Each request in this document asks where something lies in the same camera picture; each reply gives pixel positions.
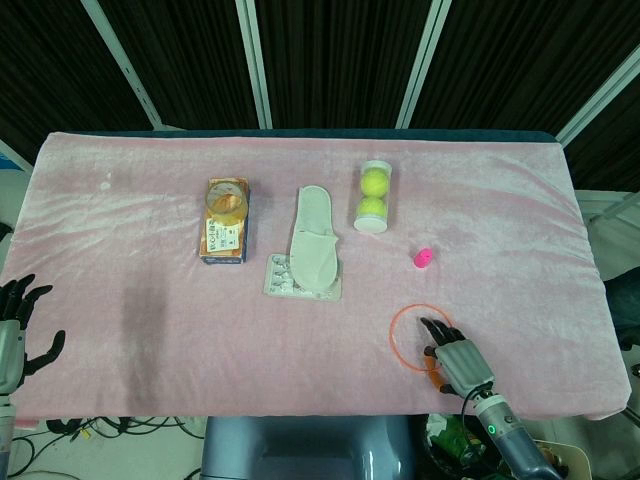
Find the beige plastic container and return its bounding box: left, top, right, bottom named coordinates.
left=529, top=438, right=604, bottom=480

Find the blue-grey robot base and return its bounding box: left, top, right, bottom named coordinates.
left=199, top=414, right=417, bottom=480

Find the clear yellow tape roll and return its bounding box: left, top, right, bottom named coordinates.
left=205, top=179, right=250, bottom=227

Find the white partition post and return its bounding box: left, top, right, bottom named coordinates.
left=556, top=0, right=640, bottom=145
left=394, top=0, right=454, bottom=129
left=83, top=0, right=165, bottom=129
left=234, top=0, right=274, bottom=129

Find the clear tennis ball tube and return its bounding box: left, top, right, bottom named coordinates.
left=353, top=159, right=394, bottom=234

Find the grey metal frame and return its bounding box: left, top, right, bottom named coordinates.
left=574, top=189, right=640, bottom=231

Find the yellow-green tennis ball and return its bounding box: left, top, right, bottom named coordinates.
left=360, top=168, right=391, bottom=197
left=357, top=195, right=389, bottom=221

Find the black floor cable bundle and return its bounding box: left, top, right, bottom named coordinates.
left=9, top=415, right=207, bottom=480

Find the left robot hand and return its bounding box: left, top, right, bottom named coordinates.
left=0, top=273, right=67, bottom=396

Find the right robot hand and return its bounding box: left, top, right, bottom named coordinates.
left=418, top=316, right=497, bottom=396

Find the white disposable slipper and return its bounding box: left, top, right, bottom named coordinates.
left=288, top=185, right=342, bottom=294

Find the grey blister pack card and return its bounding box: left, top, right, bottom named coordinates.
left=263, top=253, right=344, bottom=302

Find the thin orange ring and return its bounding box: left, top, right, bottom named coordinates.
left=389, top=303, right=454, bottom=372

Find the pink velvet table cloth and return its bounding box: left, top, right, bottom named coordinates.
left=0, top=130, right=630, bottom=421

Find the blue orange cardboard box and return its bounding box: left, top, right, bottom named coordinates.
left=199, top=176, right=252, bottom=266

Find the green plastic bag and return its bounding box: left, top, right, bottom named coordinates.
left=424, top=413, right=501, bottom=480

